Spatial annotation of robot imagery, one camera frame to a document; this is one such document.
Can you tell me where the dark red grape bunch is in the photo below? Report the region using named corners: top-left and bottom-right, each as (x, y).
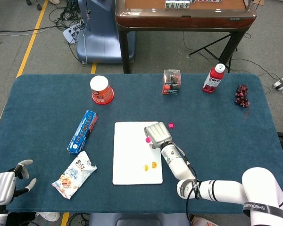
top-left (234, 84), bottom-right (251, 109)

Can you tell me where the red instant noodle cup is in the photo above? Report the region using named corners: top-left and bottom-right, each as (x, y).
top-left (90, 75), bottom-right (115, 105)

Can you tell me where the blue cookie box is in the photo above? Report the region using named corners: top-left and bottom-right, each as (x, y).
top-left (67, 109), bottom-right (99, 155)

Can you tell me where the clear coffee capsule box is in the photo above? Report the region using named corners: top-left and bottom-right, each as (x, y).
top-left (162, 69), bottom-right (182, 96)

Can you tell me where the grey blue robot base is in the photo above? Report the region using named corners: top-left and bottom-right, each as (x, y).
top-left (88, 212), bottom-right (191, 226)

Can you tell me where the red white carton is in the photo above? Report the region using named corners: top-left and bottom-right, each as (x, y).
top-left (191, 216), bottom-right (219, 226)

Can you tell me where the standing mahjong tile row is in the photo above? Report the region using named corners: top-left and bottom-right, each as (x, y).
top-left (165, 0), bottom-right (191, 9)

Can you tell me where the blue table cloth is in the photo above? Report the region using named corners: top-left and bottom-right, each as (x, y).
top-left (0, 73), bottom-right (283, 215)

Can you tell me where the white sneaker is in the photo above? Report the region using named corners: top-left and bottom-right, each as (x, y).
top-left (36, 211), bottom-right (61, 222)

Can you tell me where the brown mahjong table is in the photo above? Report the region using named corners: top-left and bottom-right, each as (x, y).
top-left (115, 0), bottom-right (258, 74)

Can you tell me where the white snack bag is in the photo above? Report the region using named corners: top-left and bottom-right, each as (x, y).
top-left (51, 150), bottom-right (98, 200)

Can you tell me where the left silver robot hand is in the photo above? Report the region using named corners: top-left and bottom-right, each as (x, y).
top-left (0, 159), bottom-right (37, 205)

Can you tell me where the blue machine base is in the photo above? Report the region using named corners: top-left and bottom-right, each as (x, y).
top-left (76, 0), bottom-right (137, 64)

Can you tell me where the white power strip with plugs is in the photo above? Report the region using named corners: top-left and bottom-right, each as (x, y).
top-left (62, 22), bottom-right (84, 45)

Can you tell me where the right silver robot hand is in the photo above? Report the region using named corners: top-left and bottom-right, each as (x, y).
top-left (144, 121), bottom-right (172, 149)

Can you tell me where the black cable bundle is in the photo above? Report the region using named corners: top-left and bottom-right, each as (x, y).
top-left (48, 0), bottom-right (85, 32)

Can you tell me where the red NFC juice bottle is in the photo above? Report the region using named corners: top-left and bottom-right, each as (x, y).
top-left (202, 63), bottom-right (225, 94)

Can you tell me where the white rectangular board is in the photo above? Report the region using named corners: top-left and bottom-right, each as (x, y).
top-left (112, 121), bottom-right (164, 186)

